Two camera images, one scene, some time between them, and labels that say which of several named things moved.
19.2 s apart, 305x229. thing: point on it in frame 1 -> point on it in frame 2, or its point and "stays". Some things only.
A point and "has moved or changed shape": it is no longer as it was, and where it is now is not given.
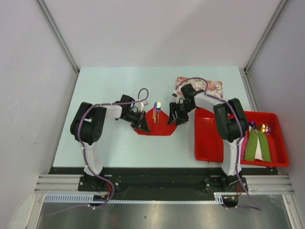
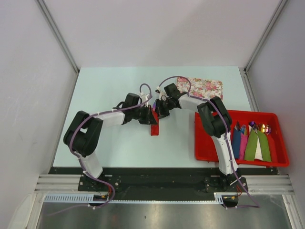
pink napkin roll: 245,140 stays
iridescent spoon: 266,129 stays
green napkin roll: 251,147 stays
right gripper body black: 181,109 -> 167,105
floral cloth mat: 214,88 stays
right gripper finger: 173,117 -> 158,109
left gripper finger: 144,126 -> 153,120
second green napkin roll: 264,146 stays
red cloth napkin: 163,128 has moved or changed shape
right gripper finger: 182,119 -> 164,114
